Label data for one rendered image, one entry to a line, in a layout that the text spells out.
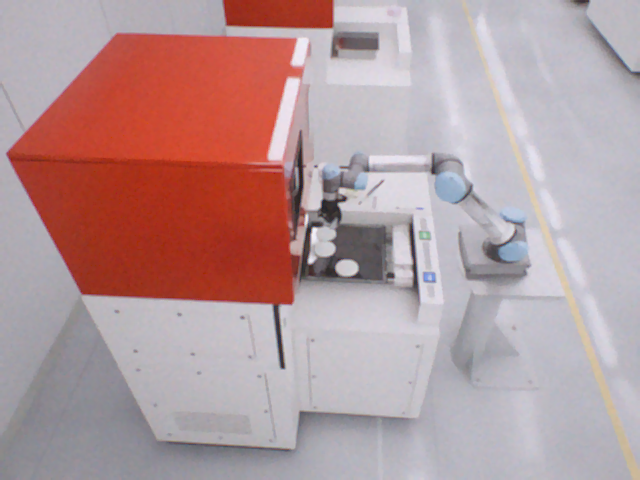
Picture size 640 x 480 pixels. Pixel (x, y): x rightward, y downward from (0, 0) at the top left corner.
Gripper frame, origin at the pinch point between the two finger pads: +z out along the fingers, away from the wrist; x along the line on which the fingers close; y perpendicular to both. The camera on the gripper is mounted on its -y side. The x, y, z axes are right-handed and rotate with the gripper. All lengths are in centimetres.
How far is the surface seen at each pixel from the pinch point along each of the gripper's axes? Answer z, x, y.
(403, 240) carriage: 11.3, 26.0, -22.2
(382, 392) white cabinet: 66, 48, 24
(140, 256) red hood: -45, -12, 87
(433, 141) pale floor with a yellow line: 100, -59, -235
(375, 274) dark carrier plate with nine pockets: 9.4, 28.1, 6.0
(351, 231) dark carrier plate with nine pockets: 9.3, 3.2, -10.6
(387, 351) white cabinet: 31, 48, 24
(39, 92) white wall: -27, -174, 33
